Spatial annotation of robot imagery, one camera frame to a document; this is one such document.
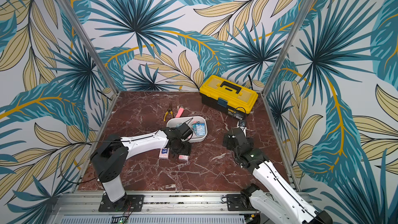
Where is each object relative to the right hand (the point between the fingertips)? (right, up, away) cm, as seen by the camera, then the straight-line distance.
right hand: (236, 137), depth 79 cm
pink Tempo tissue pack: (-39, -11, +9) cm, 41 cm away
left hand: (-27, -11, +8) cm, 30 cm away
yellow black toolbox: (-1, +21, +17) cm, 27 cm away
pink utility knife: (-32, +12, +28) cm, 44 cm away
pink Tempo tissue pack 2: (-27, -12, +7) cm, 31 cm away
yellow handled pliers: (-40, +14, +30) cm, 52 cm away
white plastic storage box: (-23, +9, -4) cm, 25 cm away
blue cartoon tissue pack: (-18, +2, +12) cm, 22 cm away
